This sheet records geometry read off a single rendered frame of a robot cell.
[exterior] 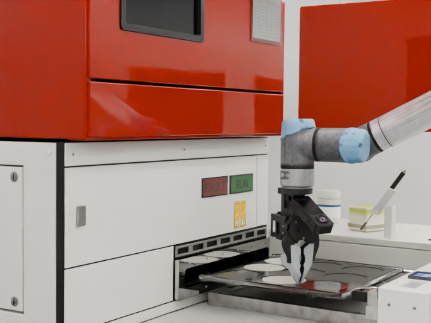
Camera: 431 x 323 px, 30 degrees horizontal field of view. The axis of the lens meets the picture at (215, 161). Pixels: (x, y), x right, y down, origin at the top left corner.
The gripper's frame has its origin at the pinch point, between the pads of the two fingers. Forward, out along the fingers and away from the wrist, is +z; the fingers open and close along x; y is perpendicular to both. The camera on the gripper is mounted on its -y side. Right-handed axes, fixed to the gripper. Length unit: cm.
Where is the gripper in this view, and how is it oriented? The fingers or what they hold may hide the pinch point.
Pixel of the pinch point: (300, 277)
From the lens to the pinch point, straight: 181.5
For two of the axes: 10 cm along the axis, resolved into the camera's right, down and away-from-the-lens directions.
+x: -8.8, 0.2, -4.7
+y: -4.7, -0.5, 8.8
